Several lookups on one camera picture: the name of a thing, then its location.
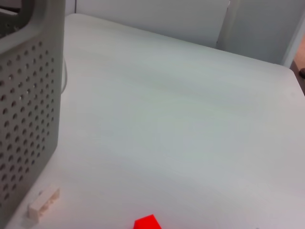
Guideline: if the red-orange sloped brick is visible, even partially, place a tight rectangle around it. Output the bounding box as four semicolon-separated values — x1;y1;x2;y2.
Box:
133;214;163;229

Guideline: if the grey-green perforated storage bin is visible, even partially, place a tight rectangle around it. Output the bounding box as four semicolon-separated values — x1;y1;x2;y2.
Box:
0;0;66;229

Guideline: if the white building brick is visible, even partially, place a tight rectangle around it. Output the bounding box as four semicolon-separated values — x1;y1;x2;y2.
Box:
28;185;61;221

